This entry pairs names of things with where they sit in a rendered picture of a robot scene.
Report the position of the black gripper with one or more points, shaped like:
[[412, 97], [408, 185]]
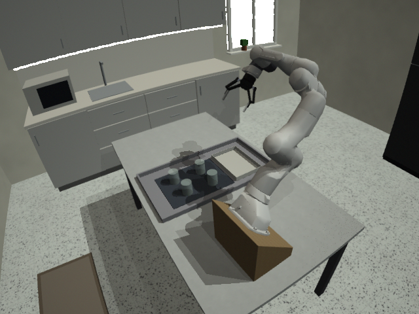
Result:
[[245, 84]]

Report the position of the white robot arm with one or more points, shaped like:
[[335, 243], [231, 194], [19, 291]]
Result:
[[251, 207]]

